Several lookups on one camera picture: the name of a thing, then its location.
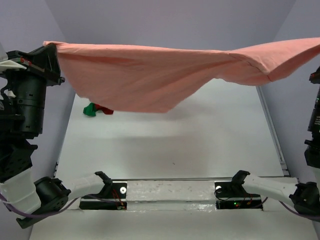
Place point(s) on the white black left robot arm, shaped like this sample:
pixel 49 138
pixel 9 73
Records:
pixel 33 201

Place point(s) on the pink t shirt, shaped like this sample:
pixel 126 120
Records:
pixel 147 79

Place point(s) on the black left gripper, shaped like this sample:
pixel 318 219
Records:
pixel 44 58

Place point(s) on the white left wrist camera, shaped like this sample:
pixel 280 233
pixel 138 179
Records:
pixel 6 64

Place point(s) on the dark red t shirt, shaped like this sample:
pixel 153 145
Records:
pixel 104 110

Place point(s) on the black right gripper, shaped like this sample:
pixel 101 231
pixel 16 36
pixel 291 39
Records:
pixel 315 76

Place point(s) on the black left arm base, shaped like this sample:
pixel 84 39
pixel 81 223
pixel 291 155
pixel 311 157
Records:
pixel 114 200

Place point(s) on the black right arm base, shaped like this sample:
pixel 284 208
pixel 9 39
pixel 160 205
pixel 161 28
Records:
pixel 228 198

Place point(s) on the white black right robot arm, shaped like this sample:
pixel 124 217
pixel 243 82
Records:
pixel 302 199

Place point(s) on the green t shirt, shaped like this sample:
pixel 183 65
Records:
pixel 90 110

